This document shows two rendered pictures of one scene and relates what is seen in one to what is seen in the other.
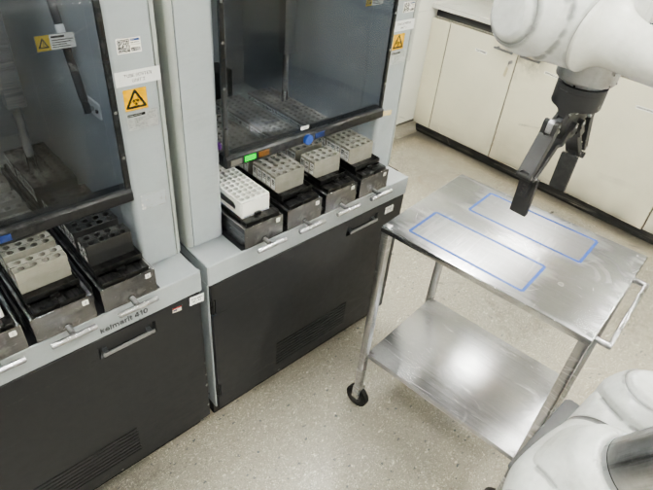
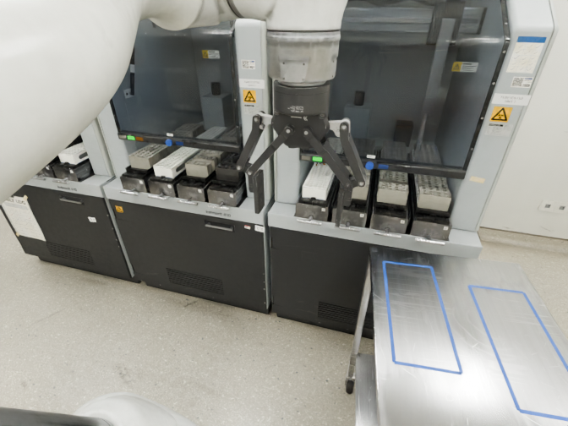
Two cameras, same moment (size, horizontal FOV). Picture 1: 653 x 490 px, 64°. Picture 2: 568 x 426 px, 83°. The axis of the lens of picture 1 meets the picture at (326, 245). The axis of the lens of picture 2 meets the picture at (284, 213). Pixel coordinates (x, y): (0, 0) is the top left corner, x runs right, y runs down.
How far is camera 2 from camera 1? 0.97 m
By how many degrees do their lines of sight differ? 50
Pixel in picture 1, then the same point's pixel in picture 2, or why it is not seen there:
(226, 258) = (281, 215)
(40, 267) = (195, 166)
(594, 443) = (102, 407)
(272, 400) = (308, 338)
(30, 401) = (175, 224)
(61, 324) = (188, 195)
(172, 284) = (245, 210)
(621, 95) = not seen: outside the picture
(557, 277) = (456, 390)
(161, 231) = not seen: hidden behind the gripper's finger
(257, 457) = (266, 354)
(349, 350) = not seen: hidden behind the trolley
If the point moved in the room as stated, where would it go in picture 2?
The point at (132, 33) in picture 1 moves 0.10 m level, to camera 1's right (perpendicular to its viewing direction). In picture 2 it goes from (250, 57) to (262, 61)
